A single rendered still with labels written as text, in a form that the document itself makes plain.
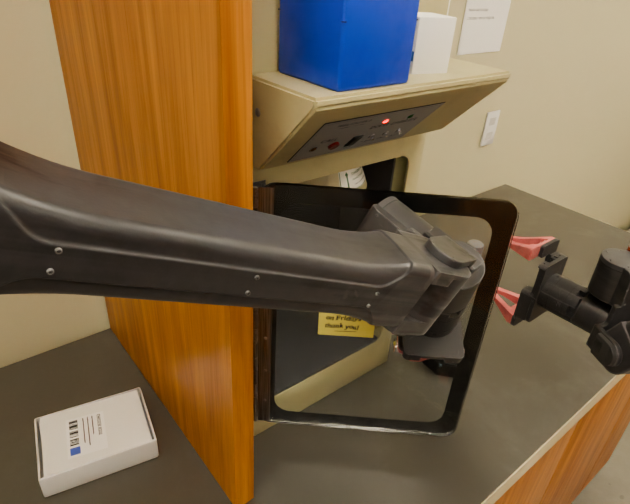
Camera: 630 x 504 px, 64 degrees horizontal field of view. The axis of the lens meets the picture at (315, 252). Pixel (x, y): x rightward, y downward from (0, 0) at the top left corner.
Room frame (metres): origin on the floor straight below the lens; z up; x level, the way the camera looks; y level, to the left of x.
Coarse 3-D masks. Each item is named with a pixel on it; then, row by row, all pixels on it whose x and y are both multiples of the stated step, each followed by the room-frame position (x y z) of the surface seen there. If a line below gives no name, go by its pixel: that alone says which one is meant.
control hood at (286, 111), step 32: (448, 64) 0.69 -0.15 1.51; (256, 96) 0.53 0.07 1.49; (288, 96) 0.49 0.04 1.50; (320, 96) 0.47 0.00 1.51; (352, 96) 0.49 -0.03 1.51; (384, 96) 0.52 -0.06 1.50; (416, 96) 0.56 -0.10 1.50; (448, 96) 0.61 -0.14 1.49; (480, 96) 0.68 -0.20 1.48; (256, 128) 0.53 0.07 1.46; (288, 128) 0.49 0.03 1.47; (416, 128) 0.67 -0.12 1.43; (256, 160) 0.53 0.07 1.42
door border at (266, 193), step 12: (264, 192) 0.54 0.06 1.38; (264, 204) 0.54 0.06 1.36; (264, 312) 0.54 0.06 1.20; (264, 324) 0.54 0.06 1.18; (264, 336) 0.54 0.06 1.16; (264, 348) 0.54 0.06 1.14; (264, 360) 0.54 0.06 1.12; (264, 372) 0.54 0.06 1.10; (264, 384) 0.54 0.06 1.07; (264, 396) 0.54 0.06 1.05; (264, 408) 0.54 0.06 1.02; (264, 420) 0.54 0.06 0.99
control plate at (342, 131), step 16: (400, 112) 0.58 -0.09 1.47; (416, 112) 0.60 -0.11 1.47; (432, 112) 0.63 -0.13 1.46; (320, 128) 0.50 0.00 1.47; (336, 128) 0.52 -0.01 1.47; (352, 128) 0.55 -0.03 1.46; (368, 128) 0.57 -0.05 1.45; (384, 128) 0.60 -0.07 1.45; (400, 128) 0.63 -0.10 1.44; (304, 144) 0.52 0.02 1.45; (320, 144) 0.54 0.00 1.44; (288, 160) 0.54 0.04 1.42
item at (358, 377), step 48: (288, 192) 0.54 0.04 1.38; (336, 192) 0.54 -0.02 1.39; (384, 192) 0.54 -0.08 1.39; (480, 240) 0.54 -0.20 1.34; (480, 288) 0.54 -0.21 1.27; (288, 336) 0.54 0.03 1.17; (336, 336) 0.54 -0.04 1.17; (384, 336) 0.54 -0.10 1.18; (480, 336) 0.54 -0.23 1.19; (288, 384) 0.54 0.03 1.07; (336, 384) 0.54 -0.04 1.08; (384, 384) 0.54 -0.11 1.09; (432, 384) 0.54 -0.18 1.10; (432, 432) 0.54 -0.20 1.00
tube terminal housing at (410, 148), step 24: (264, 0) 0.56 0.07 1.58; (432, 0) 0.73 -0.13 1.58; (264, 24) 0.56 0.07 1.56; (264, 48) 0.56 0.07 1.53; (264, 72) 0.56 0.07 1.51; (384, 144) 0.70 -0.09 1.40; (408, 144) 0.73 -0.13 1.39; (288, 168) 0.59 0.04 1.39; (312, 168) 0.61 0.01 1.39; (336, 168) 0.64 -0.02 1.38; (408, 168) 0.74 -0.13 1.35
